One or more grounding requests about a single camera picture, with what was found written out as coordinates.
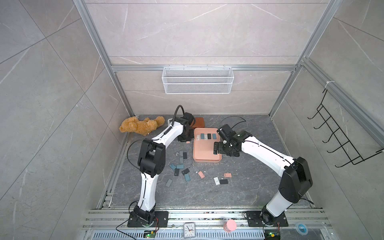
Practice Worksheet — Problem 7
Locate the pink storage tray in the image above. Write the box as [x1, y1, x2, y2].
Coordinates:
[193, 128, 222, 163]

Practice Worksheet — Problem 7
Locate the white eraser front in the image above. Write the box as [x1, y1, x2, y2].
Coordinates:
[214, 177, 220, 185]

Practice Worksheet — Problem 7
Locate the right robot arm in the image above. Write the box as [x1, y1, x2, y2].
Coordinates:
[214, 124, 313, 226]

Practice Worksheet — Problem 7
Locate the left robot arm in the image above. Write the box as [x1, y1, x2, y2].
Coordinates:
[133, 105, 196, 226]

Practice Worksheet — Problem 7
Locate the black eraser front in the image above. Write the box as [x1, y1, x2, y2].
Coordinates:
[219, 179, 229, 185]

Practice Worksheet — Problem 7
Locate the teal eraser pile left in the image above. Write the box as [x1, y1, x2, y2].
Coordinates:
[169, 164, 177, 170]

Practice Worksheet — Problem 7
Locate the black eraser pile right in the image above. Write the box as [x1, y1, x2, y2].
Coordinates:
[182, 169, 190, 175]

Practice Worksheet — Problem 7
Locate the teal eraser pile bottom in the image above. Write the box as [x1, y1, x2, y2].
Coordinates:
[185, 174, 191, 182]

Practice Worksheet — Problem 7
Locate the brown leather case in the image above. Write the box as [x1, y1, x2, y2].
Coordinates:
[192, 117, 205, 129]

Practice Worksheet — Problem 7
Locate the brown teddy bear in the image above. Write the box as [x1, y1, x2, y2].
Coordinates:
[119, 116, 165, 136]

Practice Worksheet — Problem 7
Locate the pink round cap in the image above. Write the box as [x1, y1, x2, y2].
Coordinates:
[223, 220, 237, 233]

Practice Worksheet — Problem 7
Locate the small analog clock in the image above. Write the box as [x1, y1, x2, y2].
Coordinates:
[183, 222, 197, 239]

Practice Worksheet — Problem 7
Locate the blue tape roll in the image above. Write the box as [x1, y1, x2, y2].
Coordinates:
[295, 223, 309, 236]

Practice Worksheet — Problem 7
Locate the white wire mesh basket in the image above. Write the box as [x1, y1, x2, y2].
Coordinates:
[162, 67, 235, 94]

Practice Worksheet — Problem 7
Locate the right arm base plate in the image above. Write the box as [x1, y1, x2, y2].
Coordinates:
[244, 211, 289, 227]

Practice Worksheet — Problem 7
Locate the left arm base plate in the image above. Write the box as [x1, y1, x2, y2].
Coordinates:
[127, 211, 169, 228]

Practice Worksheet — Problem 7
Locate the black wire hook rack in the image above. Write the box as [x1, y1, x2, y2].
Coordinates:
[307, 89, 384, 168]

